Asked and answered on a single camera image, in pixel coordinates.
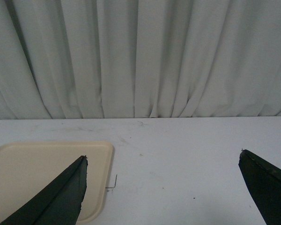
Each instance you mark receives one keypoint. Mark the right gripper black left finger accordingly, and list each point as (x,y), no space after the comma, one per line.
(59,203)

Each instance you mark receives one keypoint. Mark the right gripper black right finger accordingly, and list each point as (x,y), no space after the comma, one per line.
(263,181)

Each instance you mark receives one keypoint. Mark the cream plastic tray plate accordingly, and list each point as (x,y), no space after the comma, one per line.
(27,167)

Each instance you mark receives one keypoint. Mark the white pleated curtain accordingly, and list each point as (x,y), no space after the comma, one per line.
(78,59)

